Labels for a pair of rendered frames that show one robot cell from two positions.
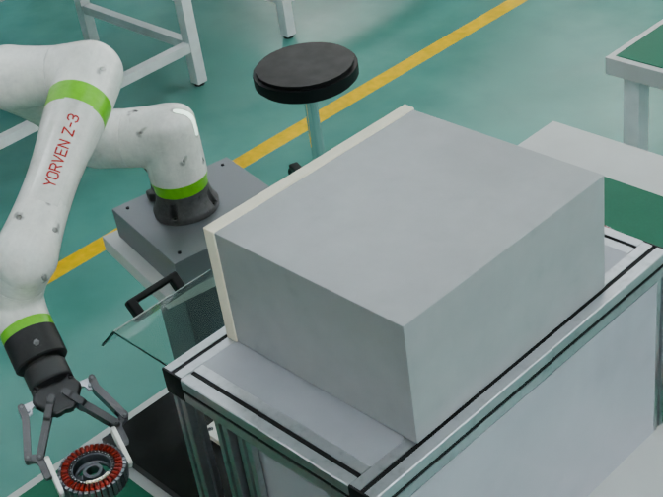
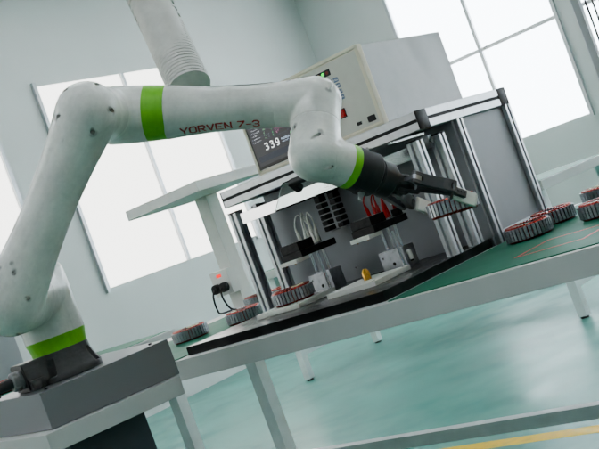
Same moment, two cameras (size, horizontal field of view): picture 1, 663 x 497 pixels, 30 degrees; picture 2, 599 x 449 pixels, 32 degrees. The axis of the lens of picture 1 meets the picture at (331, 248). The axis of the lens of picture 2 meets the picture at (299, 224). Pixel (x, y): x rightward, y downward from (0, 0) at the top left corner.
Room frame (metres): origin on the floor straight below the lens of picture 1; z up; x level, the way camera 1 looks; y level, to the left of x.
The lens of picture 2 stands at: (2.18, 2.61, 0.96)
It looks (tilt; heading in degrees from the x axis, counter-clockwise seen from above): 0 degrees down; 261
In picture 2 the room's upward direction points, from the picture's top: 20 degrees counter-clockwise
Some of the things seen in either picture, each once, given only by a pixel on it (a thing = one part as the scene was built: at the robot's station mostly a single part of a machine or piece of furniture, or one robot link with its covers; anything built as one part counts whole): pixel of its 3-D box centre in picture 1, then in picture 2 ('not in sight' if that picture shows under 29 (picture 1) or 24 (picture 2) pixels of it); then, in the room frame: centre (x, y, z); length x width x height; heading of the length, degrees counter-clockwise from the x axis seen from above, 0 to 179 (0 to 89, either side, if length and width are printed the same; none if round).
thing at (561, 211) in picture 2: not in sight; (553, 216); (1.20, 0.20, 0.77); 0.11 x 0.11 x 0.04
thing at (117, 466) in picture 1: (93, 473); (452, 205); (1.50, 0.44, 0.89); 0.11 x 0.11 x 0.04
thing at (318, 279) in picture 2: not in sight; (327, 280); (1.72, -0.10, 0.80); 0.08 x 0.05 x 0.06; 130
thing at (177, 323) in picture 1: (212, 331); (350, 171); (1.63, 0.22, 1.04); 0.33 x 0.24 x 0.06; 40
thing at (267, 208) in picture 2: not in sight; (320, 188); (1.68, 0.02, 1.03); 0.62 x 0.01 x 0.03; 130
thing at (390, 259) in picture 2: not in sight; (398, 257); (1.57, 0.08, 0.80); 0.08 x 0.05 x 0.06; 130
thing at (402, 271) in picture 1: (409, 257); (349, 103); (1.50, -0.11, 1.22); 0.44 x 0.39 x 0.20; 130
